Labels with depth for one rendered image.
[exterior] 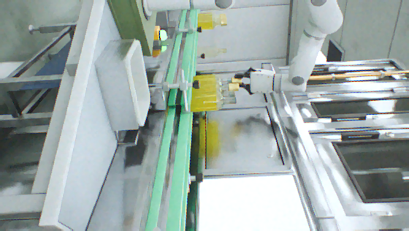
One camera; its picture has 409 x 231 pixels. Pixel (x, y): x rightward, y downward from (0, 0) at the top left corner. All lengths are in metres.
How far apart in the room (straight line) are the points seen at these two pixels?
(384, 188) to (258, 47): 6.47
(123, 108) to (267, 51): 6.76
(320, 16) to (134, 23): 0.61
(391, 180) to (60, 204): 1.03
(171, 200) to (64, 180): 0.27
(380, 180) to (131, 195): 0.84
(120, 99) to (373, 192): 0.86
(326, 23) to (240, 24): 6.18
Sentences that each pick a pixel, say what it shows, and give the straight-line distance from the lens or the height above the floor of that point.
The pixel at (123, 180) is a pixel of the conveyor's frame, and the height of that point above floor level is 0.81.
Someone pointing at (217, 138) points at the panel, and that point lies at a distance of 1.31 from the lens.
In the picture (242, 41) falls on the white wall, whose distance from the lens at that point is 7.44.
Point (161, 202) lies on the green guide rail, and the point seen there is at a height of 0.91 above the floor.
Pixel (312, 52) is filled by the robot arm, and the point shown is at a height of 1.43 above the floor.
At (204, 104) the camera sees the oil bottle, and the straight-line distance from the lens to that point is 1.28.
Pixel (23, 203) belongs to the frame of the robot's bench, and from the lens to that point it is 0.80.
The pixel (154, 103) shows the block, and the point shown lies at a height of 0.85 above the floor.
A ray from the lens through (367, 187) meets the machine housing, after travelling 1.24.
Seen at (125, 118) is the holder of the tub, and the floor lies 0.80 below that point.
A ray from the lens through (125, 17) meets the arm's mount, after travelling 1.12.
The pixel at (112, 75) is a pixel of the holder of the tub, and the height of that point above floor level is 0.79.
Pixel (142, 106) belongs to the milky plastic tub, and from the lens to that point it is 1.08.
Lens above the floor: 1.07
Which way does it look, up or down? 3 degrees down
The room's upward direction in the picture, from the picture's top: 87 degrees clockwise
